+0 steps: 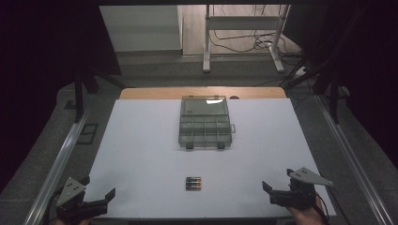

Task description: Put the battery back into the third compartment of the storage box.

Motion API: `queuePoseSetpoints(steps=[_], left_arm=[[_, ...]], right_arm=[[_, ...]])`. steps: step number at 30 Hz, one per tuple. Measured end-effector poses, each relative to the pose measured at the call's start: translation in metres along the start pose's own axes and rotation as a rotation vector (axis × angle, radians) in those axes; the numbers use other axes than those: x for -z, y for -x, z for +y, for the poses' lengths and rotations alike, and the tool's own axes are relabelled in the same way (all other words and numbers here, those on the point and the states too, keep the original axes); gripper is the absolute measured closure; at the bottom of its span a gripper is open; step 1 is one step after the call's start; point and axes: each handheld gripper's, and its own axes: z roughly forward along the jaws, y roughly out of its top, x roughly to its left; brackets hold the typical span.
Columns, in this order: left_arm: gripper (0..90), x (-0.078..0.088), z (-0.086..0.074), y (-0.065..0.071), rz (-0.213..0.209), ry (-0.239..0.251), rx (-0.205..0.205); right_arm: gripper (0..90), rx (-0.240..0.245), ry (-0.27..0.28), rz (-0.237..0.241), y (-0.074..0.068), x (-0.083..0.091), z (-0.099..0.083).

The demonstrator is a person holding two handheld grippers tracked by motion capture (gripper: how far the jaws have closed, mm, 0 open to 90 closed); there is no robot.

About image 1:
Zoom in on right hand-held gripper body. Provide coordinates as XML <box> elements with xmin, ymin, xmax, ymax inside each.
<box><xmin>269</xmin><ymin>167</ymin><xmax>334</xmax><ymax>210</ymax></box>

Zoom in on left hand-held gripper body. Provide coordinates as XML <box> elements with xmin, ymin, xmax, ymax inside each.
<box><xmin>55</xmin><ymin>176</ymin><xmax>109</xmax><ymax>221</ymax></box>

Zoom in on clear plastic compartment box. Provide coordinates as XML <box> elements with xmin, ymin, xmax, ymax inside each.
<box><xmin>177</xmin><ymin>95</ymin><xmax>237</xmax><ymax>151</ymax></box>

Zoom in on person's right hand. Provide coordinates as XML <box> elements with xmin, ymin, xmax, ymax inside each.
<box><xmin>286</xmin><ymin>196</ymin><xmax>327</xmax><ymax>225</ymax></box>

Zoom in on white board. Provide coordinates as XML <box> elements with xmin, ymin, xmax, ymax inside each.
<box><xmin>84</xmin><ymin>97</ymin><xmax>338</xmax><ymax>219</ymax></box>

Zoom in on black metal stand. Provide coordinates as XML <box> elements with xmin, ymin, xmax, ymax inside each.
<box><xmin>73</xmin><ymin>67</ymin><xmax>127</xmax><ymax>124</ymax></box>
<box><xmin>280</xmin><ymin>6</ymin><xmax>369</xmax><ymax>125</ymax></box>

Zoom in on white power strip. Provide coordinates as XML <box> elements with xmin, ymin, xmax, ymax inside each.
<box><xmin>293</xmin><ymin>66</ymin><xmax>311</xmax><ymax>78</ymax></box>

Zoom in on white cabinet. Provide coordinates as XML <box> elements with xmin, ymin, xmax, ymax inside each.
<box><xmin>99</xmin><ymin>5</ymin><xmax>183</xmax><ymax>53</ymax></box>

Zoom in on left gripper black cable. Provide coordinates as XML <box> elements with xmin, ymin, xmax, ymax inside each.
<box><xmin>42</xmin><ymin>185</ymin><xmax>68</xmax><ymax>225</ymax></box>

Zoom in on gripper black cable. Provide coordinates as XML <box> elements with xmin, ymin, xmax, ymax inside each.
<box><xmin>314</xmin><ymin>191</ymin><xmax>331</xmax><ymax>225</ymax></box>
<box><xmin>42</xmin><ymin>185</ymin><xmax>68</xmax><ymax>225</ymax></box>

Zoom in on aluminium rail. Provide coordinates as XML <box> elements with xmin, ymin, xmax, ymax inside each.
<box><xmin>314</xmin><ymin>94</ymin><xmax>396</xmax><ymax>225</ymax></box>
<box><xmin>23</xmin><ymin>107</ymin><xmax>92</xmax><ymax>225</ymax></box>

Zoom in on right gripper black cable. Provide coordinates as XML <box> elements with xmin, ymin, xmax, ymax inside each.
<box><xmin>314</xmin><ymin>191</ymin><xmax>331</xmax><ymax>225</ymax></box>

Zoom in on black floor cables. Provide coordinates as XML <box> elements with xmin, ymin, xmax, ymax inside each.
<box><xmin>208</xmin><ymin>4</ymin><xmax>303</xmax><ymax>60</ymax></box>

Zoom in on white desk frame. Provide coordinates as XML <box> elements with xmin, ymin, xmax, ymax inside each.
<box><xmin>202</xmin><ymin>4</ymin><xmax>291</xmax><ymax>75</ymax></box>

